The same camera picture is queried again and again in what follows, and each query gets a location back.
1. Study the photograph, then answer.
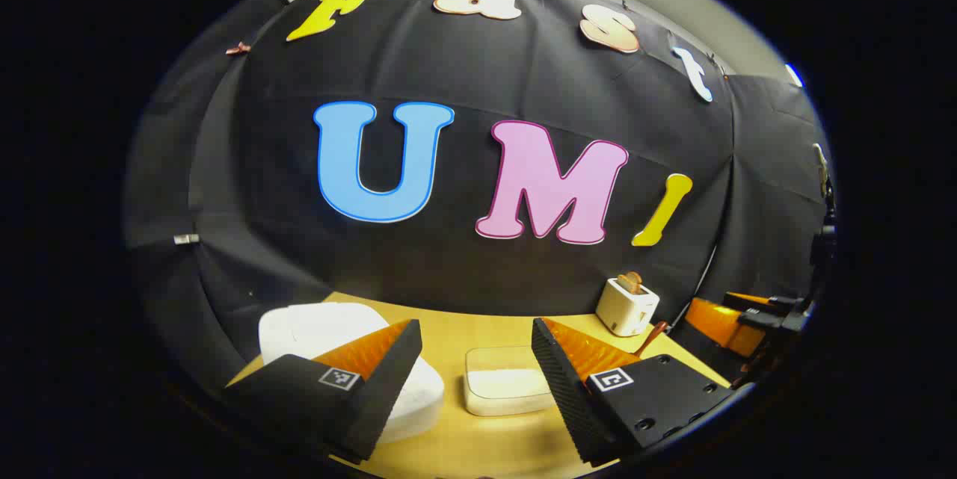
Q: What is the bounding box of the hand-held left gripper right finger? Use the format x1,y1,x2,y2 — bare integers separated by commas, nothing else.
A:
531,317,737,469

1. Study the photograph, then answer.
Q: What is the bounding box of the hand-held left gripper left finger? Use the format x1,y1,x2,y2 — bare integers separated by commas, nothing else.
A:
222,318,424,465

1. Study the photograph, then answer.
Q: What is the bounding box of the wooden spoon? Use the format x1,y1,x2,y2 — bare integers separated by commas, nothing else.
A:
632,321,668,359

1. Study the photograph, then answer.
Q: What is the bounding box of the white rice cooker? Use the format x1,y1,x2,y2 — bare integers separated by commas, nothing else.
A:
258,303,446,444

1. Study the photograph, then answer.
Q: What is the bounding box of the clear plastic container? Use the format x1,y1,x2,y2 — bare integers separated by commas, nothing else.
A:
464,346,558,417

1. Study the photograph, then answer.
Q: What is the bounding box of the white toaster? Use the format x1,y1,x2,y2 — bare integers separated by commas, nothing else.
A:
596,277,661,338

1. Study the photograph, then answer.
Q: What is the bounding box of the black backdrop cloth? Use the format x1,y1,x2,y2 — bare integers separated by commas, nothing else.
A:
123,0,834,390

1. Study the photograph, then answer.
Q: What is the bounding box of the black toaster cable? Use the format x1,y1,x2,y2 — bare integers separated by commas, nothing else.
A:
671,244,718,330

